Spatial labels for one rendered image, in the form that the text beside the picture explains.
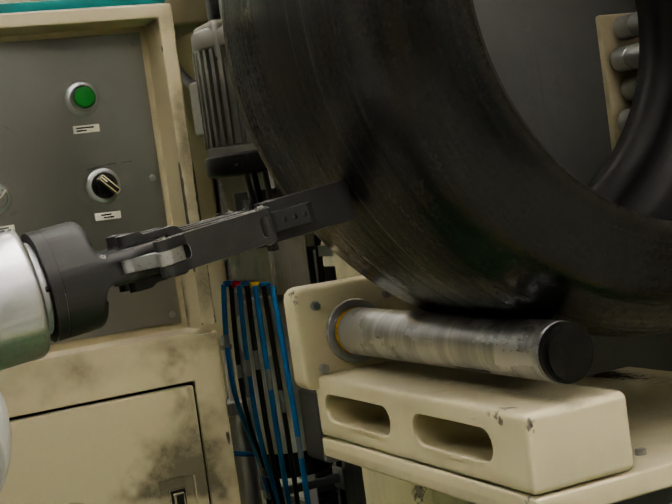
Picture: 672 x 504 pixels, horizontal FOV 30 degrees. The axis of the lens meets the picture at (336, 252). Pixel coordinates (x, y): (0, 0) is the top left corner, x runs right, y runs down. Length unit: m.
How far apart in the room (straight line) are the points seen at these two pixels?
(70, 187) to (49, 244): 0.61
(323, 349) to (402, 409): 0.17
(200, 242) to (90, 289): 0.08
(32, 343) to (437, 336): 0.35
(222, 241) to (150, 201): 0.62
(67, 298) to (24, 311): 0.03
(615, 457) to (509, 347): 0.11
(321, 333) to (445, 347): 0.21
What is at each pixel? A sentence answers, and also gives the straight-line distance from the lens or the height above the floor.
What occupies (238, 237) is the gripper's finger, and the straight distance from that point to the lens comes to 0.85.
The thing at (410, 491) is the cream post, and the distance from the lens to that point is 1.29.
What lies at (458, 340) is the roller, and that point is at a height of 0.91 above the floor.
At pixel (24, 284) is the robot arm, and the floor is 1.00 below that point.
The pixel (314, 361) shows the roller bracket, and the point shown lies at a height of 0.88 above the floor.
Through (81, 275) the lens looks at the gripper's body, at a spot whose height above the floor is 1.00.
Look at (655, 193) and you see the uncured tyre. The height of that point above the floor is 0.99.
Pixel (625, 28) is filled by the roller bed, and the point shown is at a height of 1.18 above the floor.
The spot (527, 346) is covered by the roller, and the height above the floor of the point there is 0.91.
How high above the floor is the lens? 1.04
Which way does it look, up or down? 3 degrees down
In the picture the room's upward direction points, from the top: 8 degrees counter-clockwise
